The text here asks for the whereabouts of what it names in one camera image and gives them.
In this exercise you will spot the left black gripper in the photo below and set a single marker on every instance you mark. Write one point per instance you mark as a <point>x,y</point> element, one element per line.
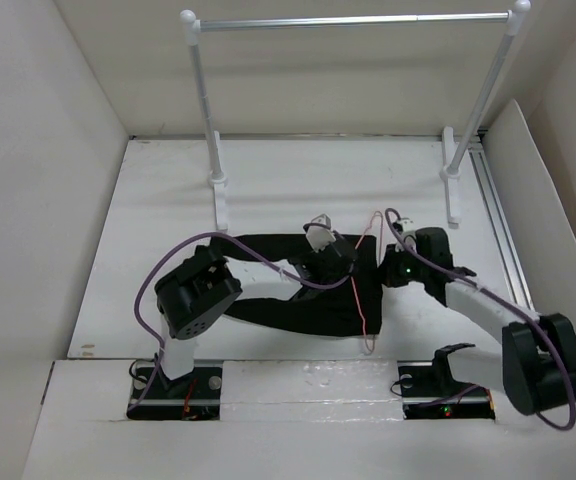
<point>345,274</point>

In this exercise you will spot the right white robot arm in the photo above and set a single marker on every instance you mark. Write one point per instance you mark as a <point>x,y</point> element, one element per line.
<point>536,368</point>

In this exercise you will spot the white foam block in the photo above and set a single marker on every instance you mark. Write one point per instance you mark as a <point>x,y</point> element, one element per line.
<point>349,391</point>

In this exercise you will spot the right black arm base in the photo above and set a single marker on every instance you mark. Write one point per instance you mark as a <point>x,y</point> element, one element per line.
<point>428,395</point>

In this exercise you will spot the white and silver clothes rack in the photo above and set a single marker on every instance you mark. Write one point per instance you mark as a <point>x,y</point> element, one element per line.
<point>428,72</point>

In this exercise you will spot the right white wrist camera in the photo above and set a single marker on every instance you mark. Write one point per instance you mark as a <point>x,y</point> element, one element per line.
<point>408,227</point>

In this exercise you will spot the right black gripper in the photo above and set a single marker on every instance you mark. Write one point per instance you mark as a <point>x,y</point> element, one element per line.
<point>389,274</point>

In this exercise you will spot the aluminium rail right side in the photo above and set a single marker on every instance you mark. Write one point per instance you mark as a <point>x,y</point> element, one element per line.
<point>513,272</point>

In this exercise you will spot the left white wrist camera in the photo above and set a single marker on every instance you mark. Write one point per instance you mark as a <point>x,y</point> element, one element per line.
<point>319,233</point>

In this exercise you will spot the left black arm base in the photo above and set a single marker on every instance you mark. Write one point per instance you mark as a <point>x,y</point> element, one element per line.
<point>194,397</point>

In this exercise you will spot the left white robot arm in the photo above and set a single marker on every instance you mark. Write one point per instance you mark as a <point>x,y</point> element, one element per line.
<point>299,283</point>

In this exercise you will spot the orange zip tie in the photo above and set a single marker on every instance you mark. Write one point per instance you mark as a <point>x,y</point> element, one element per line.
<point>186,407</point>

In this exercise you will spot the black trousers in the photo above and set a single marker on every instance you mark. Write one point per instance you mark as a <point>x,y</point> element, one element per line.
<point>329,313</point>

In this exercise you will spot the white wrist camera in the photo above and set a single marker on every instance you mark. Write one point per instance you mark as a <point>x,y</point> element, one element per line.
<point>408,227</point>
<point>319,233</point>

